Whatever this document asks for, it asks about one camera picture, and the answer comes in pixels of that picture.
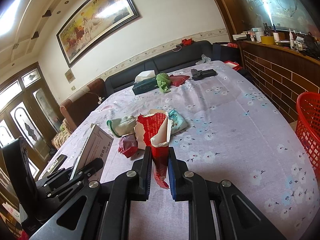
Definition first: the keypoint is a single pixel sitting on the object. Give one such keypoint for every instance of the torn red paper bag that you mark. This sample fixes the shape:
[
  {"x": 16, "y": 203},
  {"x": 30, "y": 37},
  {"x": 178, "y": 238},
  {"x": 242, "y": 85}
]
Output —
[{"x": 154, "y": 130}]

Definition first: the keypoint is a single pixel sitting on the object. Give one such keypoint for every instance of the black phone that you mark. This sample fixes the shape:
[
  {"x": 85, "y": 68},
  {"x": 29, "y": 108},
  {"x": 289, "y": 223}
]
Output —
[{"x": 56, "y": 164}]

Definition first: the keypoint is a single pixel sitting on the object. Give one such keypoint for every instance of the long white cardboard box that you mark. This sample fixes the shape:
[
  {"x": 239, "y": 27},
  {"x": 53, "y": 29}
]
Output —
[{"x": 97, "y": 145}]

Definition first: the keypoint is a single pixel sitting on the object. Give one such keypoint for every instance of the floral pink tablecloth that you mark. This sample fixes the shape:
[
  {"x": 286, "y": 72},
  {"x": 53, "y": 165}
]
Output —
[{"x": 234, "y": 132}]

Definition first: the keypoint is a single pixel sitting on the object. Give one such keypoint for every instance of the red flat pouch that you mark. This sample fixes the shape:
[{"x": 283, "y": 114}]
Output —
[{"x": 177, "y": 80}]

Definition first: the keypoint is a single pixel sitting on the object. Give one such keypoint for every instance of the black sofa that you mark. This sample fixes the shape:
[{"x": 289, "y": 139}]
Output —
[{"x": 171, "y": 61}]

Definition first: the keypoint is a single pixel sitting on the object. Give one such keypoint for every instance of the green crumpled cloth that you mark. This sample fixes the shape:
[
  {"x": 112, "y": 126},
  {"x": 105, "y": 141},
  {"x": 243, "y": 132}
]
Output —
[{"x": 163, "y": 82}]

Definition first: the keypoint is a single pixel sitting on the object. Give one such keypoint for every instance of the black toy gun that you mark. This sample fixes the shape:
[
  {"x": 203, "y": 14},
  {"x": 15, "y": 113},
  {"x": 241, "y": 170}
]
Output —
[{"x": 201, "y": 74}]

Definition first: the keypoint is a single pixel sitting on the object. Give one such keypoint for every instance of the purple red plastic bag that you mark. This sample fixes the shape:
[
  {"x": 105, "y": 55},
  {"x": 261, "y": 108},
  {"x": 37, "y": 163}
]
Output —
[{"x": 128, "y": 145}]

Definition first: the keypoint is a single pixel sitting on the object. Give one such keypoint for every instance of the wooden glass door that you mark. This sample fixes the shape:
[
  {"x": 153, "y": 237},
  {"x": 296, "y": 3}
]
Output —
[{"x": 29, "y": 110}]

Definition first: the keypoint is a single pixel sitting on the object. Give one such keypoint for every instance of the brown armchair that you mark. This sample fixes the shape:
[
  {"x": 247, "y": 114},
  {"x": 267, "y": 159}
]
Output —
[{"x": 77, "y": 107}]

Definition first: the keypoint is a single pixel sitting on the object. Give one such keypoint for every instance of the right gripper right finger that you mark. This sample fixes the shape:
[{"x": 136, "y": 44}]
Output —
[{"x": 217, "y": 210}]

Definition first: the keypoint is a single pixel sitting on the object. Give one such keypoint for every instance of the teal wet wipes pack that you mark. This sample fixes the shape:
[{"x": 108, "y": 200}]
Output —
[{"x": 178, "y": 122}]

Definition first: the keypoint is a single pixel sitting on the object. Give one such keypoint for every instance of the white green-trimmed sock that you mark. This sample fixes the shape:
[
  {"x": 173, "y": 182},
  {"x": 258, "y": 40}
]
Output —
[{"x": 122, "y": 126}]

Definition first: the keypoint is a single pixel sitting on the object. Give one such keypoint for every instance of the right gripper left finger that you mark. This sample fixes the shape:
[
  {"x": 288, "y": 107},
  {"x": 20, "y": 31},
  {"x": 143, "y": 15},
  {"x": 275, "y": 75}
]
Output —
[{"x": 101, "y": 211}]

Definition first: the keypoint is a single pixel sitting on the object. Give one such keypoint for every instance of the red plastic basket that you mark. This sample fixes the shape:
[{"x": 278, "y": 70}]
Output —
[{"x": 308, "y": 126}]

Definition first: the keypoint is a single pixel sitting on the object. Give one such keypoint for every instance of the wooden brick-pattern cabinet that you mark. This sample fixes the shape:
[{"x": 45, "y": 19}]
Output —
[{"x": 281, "y": 74}]

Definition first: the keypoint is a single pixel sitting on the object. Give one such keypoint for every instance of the framed horse painting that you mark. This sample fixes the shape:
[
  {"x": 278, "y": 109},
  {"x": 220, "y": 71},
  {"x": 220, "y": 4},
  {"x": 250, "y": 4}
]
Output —
[{"x": 92, "y": 22}]

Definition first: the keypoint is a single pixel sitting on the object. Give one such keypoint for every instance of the red item on sofa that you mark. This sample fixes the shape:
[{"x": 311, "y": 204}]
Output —
[{"x": 186, "y": 42}]

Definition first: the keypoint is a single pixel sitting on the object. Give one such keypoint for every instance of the dark green tissue box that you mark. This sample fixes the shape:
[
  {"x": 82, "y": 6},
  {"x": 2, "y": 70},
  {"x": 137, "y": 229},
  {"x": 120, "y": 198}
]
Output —
[{"x": 145, "y": 82}]

